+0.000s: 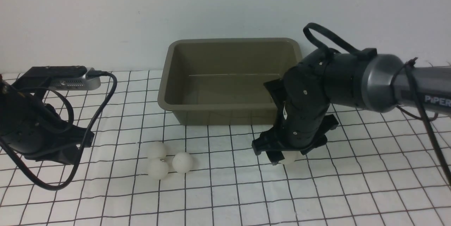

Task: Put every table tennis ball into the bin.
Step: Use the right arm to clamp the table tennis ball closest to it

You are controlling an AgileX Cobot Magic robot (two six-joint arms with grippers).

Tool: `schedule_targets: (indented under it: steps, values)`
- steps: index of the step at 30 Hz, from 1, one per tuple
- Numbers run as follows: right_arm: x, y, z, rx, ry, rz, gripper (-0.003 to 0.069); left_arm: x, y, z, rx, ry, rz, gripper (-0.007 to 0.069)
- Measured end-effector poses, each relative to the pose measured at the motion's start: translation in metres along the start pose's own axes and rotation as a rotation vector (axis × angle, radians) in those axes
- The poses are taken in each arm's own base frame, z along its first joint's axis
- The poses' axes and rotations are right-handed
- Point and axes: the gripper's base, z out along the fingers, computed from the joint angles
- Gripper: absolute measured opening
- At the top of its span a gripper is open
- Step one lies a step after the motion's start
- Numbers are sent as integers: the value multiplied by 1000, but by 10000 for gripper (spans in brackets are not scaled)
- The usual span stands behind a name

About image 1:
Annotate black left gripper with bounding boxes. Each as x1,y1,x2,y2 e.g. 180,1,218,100
21,113,94,165

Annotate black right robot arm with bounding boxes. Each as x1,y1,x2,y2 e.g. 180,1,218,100
252,49,450,165

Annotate olive green plastic bin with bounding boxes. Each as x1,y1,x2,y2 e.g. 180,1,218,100
157,38,303,126

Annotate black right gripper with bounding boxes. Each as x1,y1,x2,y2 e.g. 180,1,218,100
252,79,338,165

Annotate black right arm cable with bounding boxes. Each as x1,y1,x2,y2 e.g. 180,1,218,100
303,23,451,186

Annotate white ball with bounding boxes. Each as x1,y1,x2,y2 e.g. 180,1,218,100
147,141,167,159
148,158,169,180
278,151,299,165
172,152,194,173

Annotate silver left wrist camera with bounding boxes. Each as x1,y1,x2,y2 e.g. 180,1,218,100
11,66,102,91

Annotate white black-grid tablecloth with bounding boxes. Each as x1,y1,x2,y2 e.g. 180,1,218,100
0,71,451,226

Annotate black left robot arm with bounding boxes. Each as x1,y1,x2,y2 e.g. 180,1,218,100
0,75,94,165

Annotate black left camera cable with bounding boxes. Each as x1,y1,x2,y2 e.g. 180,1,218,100
0,72,118,191

